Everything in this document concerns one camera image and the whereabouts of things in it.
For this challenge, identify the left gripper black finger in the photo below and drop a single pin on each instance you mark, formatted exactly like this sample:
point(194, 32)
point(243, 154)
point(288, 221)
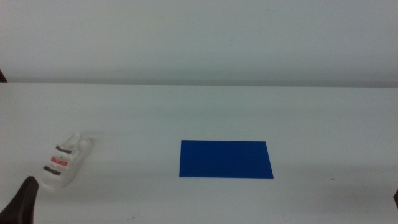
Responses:
point(21, 207)

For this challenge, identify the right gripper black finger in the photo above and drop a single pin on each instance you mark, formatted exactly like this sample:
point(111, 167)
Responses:
point(396, 199)

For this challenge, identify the blue rectangular mat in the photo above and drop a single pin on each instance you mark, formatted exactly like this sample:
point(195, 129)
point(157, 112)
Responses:
point(225, 159)

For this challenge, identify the dark reddish background object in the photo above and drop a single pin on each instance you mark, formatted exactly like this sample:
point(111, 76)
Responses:
point(2, 77)

